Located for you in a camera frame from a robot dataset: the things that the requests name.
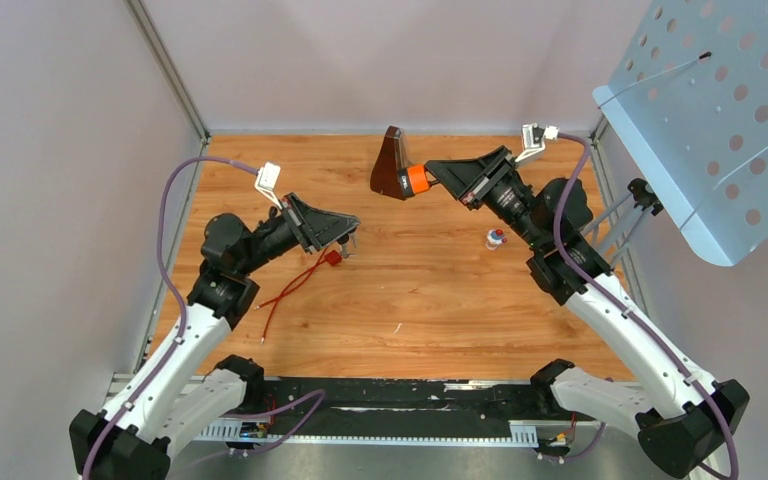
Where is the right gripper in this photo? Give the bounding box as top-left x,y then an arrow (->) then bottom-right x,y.
424,146 -> 547,250

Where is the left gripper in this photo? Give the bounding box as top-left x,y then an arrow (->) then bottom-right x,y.
237,191 -> 359,276

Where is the orange black padlock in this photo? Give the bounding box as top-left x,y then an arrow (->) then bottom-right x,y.
396,165 -> 432,200

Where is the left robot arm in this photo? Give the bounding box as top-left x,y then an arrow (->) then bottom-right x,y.
69,193 -> 361,479

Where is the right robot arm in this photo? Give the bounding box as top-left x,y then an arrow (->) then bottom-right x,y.
425,147 -> 749,479

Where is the brown wooden metronome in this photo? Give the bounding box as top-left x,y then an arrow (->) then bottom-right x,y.
369,126 -> 414,200

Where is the blue perforated metal stand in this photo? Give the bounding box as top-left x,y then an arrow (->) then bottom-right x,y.
593,1 -> 768,267

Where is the red cable lock upper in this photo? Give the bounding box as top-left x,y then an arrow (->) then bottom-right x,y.
254,235 -> 359,311

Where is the red cable lock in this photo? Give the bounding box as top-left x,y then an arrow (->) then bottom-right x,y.
254,235 -> 359,311
254,250 -> 344,345

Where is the red cable lock lower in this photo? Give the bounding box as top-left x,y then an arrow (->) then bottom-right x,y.
254,250 -> 344,345

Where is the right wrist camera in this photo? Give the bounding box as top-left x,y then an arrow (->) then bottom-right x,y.
515,123 -> 560,167

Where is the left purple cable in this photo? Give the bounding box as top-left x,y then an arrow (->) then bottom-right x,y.
81,156 -> 261,480

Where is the purple cable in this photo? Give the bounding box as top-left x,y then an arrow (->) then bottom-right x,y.
81,156 -> 261,480
552,133 -> 740,480

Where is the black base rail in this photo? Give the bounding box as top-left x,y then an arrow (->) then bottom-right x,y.
233,377 -> 586,434

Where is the white cable duct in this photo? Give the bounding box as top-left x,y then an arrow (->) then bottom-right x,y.
191,417 -> 541,448

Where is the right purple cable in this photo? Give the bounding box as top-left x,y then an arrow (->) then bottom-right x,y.
552,133 -> 740,480

